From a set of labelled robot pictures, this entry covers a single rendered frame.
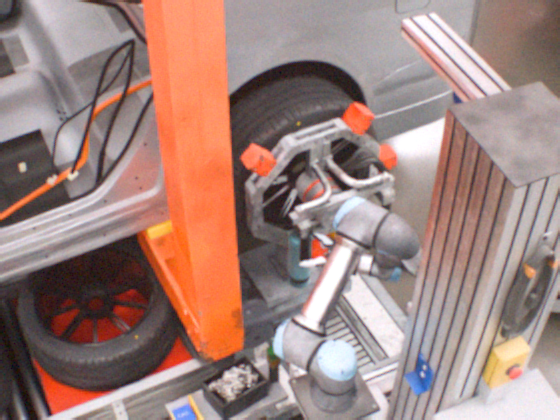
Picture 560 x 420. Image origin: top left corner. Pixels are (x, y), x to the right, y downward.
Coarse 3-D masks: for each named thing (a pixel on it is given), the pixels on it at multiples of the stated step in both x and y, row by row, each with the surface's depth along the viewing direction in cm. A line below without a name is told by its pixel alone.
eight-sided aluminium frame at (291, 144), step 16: (320, 128) 290; (336, 128) 290; (288, 144) 285; (304, 144) 286; (320, 144) 290; (368, 144) 303; (288, 160) 287; (256, 176) 291; (272, 176) 289; (368, 176) 317; (256, 192) 290; (256, 208) 296; (256, 224) 302; (320, 224) 328; (272, 240) 313; (288, 240) 318
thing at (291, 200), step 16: (304, 128) 293; (336, 144) 311; (352, 144) 320; (304, 160) 314; (336, 160) 334; (288, 176) 309; (336, 176) 333; (352, 176) 326; (272, 192) 314; (288, 192) 317; (272, 208) 330; (288, 208) 322; (272, 224) 321; (288, 224) 326
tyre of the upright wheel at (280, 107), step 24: (264, 96) 295; (288, 96) 293; (312, 96) 294; (336, 96) 300; (240, 120) 295; (264, 120) 289; (288, 120) 287; (312, 120) 292; (240, 144) 291; (264, 144) 288; (240, 168) 291; (240, 192) 299; (240, 216) 308
